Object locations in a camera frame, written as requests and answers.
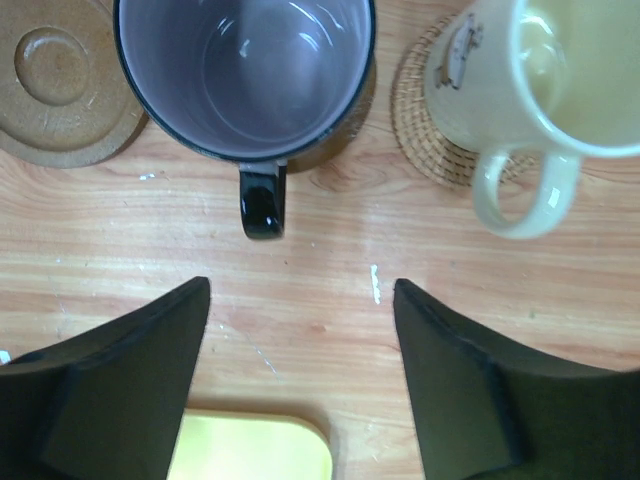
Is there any brown coaster top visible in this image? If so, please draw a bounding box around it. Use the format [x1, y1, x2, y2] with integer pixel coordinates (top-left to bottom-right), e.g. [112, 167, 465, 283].
[287, 59, 377, 174]

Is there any yellow plastic tray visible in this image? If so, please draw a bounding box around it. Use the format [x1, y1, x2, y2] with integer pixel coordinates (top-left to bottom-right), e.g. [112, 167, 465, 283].
[167, 409, 333, 480]

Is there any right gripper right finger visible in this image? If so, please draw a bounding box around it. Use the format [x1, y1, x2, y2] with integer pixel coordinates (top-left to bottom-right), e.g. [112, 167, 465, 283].
[393, 279, 639, 479]

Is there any brown coaster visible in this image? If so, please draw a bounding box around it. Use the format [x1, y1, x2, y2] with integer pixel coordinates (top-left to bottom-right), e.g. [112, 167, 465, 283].
[1, 1, 147, 169]
[287, 59, 377, 174]

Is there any light wooden coaster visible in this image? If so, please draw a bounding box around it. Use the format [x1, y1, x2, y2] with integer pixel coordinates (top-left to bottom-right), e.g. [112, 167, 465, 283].
[391, 7, 517, 189]

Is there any brown coaster bottom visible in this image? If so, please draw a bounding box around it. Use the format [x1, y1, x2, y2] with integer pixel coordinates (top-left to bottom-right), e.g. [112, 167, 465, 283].
[1, 1, 147, 169]

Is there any purple cup black handle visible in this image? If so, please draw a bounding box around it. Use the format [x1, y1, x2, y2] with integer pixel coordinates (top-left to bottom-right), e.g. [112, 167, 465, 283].
[113, 0, 376, 240]

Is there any cream cup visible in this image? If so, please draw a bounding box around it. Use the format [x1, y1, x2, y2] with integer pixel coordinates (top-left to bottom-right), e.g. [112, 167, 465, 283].
[424, 1, 639, 239]

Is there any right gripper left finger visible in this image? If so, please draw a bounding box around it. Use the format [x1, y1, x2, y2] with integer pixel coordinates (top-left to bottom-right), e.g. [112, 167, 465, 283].
[1, 277, 210, 479]

